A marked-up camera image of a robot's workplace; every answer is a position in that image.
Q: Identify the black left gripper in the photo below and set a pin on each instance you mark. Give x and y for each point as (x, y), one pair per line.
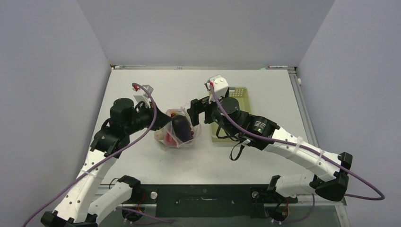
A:
(161, 119)

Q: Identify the clear zip top bag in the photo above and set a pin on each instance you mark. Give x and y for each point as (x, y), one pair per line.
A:
(160, 134)

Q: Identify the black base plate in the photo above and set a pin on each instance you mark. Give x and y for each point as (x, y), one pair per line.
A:
(206, 201)

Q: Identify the beige plastic basket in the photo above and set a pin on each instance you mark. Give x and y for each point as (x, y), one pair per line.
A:
(241, 95)

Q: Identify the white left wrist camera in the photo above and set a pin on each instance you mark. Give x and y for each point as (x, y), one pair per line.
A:
(141, 94)

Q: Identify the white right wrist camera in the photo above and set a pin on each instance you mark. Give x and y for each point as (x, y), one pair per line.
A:
(218, 87)

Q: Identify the purple eggplant toy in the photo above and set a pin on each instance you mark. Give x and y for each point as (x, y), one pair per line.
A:
(182, 128)

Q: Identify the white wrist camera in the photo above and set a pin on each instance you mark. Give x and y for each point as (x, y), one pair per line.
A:
(218, 87)
(141, 94)

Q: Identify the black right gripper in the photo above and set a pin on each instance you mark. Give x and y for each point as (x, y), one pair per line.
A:
(198, 107)

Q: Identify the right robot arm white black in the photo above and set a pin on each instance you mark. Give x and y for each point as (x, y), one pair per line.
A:
(327, 176)

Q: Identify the red tomato toy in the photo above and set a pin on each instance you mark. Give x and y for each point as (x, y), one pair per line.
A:
(170, 141)

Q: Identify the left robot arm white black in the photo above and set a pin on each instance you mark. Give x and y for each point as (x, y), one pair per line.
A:
(79, 208)

